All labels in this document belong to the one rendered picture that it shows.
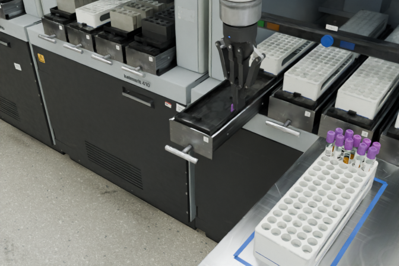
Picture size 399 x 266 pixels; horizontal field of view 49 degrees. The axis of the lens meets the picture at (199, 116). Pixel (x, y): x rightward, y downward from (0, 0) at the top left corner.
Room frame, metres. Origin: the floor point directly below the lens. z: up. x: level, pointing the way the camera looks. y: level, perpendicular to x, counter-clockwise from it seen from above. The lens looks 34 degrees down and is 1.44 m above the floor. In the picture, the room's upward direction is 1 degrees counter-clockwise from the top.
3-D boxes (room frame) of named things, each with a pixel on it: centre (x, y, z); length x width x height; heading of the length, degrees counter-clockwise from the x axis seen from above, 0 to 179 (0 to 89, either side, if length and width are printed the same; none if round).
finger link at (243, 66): (0.89, -0.10, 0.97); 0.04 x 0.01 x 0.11; 138
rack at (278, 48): (1.28, -0.28, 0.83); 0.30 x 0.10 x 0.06; 143
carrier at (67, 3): (1.67, 0.51, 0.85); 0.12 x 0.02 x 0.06; 54
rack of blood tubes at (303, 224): (0.57, -0.22, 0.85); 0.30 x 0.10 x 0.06; 141
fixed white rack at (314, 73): (1.14, -0.36, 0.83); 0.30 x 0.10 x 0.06; 143
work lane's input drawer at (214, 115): (1.14, -0.17, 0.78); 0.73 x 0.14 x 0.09; 143
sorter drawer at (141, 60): (1.58, 0.00, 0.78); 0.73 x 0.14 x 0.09; 143
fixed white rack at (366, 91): (1.05, -0.48, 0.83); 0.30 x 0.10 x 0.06; 143
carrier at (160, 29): (1.39, 0.15, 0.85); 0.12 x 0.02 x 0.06; 53
